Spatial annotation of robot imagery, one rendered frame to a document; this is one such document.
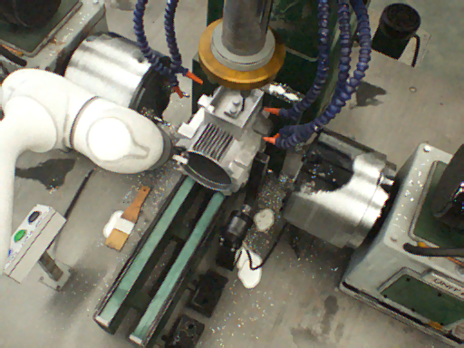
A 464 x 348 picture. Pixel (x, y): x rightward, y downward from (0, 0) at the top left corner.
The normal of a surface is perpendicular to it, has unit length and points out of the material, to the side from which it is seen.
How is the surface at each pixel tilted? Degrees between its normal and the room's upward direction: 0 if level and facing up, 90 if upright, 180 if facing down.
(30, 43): 0
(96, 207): 0
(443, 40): 0
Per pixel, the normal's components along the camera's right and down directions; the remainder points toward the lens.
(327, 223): -0.40, 0.56
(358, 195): -0.15, -0.04
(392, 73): 0.07, -0.47
